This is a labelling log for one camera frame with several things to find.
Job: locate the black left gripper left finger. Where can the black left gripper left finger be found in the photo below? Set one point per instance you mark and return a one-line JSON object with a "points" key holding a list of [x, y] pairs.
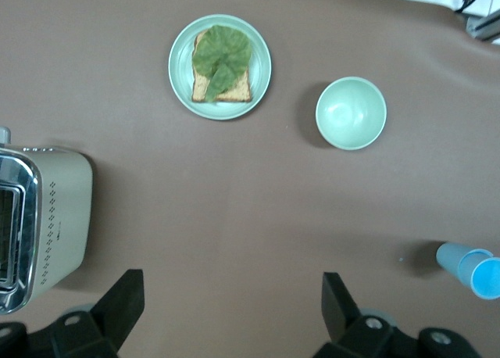
{"points": [[113, 319]]}

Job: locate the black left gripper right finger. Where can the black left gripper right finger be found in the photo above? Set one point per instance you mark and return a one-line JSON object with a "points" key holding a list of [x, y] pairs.
{"points": [[351, 326]]}

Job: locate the light blue plastic cup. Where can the light blue plastic cup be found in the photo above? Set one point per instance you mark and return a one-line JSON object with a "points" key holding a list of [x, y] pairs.
{"points": [[488, 278], [453, 260]]}

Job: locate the beige and chrome toaster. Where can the beige and chrome toaster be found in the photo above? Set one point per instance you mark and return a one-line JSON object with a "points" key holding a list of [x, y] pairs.
{"points": [[62, 217]]}

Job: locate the brown table mat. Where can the brown table mat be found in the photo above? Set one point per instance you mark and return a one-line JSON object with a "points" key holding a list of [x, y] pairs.
{"points": [[234, 217]]}

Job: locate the pale green bowl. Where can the pale green bowl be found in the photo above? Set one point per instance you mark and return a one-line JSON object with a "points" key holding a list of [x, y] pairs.
{"points": [[351, 113]]}

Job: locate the pale green plate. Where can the pale green plate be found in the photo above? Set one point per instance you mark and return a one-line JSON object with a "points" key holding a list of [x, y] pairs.
{"points": [[181, 72]]}

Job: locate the brown bread slice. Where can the brown bread slice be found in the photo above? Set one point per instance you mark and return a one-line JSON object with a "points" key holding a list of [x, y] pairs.
{"points": [[238, 90]]}

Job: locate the green lettuce leaf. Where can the green lettuce leaf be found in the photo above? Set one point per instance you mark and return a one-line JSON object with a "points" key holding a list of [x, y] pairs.
{"points": [[220, 53]]}

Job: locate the aluminium profile bracket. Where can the aluminium profile bracket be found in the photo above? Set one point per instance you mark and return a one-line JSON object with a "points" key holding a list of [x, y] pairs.
{"points": [[484, 26]]}

